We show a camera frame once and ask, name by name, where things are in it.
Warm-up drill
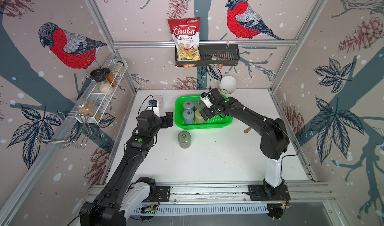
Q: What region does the olive yellow tea canister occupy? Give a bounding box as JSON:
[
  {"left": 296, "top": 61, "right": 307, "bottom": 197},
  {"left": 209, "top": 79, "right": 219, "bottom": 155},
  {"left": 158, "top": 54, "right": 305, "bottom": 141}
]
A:
[{"left": 195, "top": 109, "right": 206, "bottom": 125}]

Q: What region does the dark green tea canister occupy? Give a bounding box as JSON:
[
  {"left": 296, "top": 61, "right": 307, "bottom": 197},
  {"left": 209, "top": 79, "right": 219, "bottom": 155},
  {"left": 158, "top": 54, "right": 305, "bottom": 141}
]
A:
[{"left": 178, "top": 131, "right": 192, "bottom": 149}]

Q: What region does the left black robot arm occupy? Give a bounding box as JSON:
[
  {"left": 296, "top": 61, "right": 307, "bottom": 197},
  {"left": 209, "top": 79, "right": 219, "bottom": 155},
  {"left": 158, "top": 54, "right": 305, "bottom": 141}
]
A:
[{"left": 79, "top": 110, "right": 174, "bottom": 226}]

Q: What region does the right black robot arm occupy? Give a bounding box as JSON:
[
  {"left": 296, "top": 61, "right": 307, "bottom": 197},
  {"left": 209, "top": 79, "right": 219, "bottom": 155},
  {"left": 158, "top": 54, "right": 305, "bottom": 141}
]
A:
[{"left": 201, "top": 89, "right": 290, "bottom": 200}]

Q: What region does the grey green tea canister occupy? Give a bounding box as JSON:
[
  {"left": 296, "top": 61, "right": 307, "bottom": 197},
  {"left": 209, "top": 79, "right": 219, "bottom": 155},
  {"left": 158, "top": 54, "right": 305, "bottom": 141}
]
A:
[{"left": 194, "top": 100, "right": 206, "bottom": 110}]

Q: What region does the green plastic basket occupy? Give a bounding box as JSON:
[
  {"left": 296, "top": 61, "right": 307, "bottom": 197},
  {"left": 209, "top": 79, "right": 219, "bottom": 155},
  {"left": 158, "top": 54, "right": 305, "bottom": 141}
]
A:
[{"left": 175, "top": 95, "right": 233, "bottom": 130}]

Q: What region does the snack packet in basket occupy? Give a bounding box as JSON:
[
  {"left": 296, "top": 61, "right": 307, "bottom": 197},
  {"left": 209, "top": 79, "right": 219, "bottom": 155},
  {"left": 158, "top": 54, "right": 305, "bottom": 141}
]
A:
[{"left": 210, "top": 55, "right": 225, "bottom": 70}]

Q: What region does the white cylindrical device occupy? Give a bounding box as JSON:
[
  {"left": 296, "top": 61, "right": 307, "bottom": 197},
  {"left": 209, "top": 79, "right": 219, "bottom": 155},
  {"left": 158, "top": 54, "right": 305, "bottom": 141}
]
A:
[{"left": 220, "top": 76, "right": 237, "bottom": 95}]

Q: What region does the clear drinking glass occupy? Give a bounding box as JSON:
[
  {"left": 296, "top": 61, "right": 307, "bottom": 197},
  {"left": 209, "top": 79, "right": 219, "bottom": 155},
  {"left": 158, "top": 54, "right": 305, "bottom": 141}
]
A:
[{"left": 154, "top": 95, "right": 164, "bottom": 110}]

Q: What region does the wooden spatula purple tip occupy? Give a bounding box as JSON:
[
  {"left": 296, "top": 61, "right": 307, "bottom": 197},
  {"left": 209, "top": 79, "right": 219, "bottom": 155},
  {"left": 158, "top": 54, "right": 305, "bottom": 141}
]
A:
[{"left": 244, "top": 127, "right": 252, "bottom": 134}]

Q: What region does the orange spice bottle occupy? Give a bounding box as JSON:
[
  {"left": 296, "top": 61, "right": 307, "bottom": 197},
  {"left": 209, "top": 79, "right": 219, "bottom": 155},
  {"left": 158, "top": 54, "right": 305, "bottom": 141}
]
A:
[{"left": 102, "top": 68, "right": 118, "bottom": 88}]

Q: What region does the pale spice jar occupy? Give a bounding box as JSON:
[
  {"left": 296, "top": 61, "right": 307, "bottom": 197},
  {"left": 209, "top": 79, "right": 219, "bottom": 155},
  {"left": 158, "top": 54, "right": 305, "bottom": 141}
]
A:
[{"left": 112, "top": 61, "right": 125, "bottom": 77}]

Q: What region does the silver lid grain jar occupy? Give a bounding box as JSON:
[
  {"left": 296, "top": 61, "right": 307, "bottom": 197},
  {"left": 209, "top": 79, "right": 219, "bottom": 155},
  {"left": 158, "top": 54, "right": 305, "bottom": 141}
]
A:
[{"left": 75, "top": 98, "right": 101, "bottom": 121}]

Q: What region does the black lid spice jar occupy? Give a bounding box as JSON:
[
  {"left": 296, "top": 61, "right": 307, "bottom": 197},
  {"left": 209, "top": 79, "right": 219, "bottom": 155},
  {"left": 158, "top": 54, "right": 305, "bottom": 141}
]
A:
[{"left": 90, "top": 69, "right": 114, "bottom": 96}]

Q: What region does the Chuba cassava chips bag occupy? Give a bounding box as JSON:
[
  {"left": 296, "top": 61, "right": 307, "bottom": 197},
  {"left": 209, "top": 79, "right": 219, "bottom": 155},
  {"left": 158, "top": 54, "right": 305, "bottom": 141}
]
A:
[{"left": 167, "top": 17, "right": 201, "bottom": 69}]

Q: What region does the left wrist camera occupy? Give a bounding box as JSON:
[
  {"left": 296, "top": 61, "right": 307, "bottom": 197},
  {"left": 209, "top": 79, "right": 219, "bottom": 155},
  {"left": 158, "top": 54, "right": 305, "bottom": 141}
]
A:
[{"left": 146, "top": 100, "right": 160, "bottom": 117}]

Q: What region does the black wall basket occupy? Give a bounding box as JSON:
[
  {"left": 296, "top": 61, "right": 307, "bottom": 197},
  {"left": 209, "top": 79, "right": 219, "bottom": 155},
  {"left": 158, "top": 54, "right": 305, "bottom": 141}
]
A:
[{"left": 175, "top": 44, "right": 240, "bottom": 67}]

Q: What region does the white wire spice rack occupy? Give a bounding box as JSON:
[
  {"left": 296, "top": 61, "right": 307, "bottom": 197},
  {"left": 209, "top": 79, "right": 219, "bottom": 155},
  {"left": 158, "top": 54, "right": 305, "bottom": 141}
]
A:
[{"left": 74, "top": 59, "right": 127, "bottom": 124}]

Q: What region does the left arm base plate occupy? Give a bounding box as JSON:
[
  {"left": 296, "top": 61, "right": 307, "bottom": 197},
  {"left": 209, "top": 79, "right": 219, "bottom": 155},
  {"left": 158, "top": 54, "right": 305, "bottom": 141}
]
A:
[{"left": 143, "top": 186, "right": 171, "bottom": 203}]

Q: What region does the small wire wall holder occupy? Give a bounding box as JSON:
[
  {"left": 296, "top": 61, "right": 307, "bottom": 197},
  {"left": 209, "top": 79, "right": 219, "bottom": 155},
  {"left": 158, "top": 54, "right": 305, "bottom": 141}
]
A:
[{"left": 35, "top": 111, "right": 92, "bottom": 149}]

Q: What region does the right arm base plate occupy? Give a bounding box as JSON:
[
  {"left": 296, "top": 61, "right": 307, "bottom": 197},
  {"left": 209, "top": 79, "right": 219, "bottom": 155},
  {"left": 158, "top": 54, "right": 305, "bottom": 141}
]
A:
[{"left": 247, "top": 183, "right": 291, "bottom": 201}]

